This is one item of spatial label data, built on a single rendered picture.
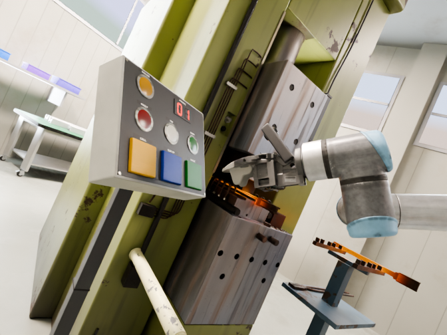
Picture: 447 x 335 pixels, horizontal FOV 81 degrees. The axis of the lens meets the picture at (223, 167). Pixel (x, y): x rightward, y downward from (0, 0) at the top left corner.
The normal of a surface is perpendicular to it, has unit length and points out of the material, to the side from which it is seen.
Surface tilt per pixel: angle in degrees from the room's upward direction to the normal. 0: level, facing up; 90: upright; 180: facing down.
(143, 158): 60
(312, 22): 90
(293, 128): 90
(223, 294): 90
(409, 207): 77
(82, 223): 90
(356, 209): 108
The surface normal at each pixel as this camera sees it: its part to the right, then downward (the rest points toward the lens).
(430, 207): -0.27, -0.39
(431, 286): -0.46, -0.21
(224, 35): 0.52, 0.22
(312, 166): -0.37, 0.27
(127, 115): 0.89, -0.16
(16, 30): 0.79, 0.35
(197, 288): -0.75, -0.34
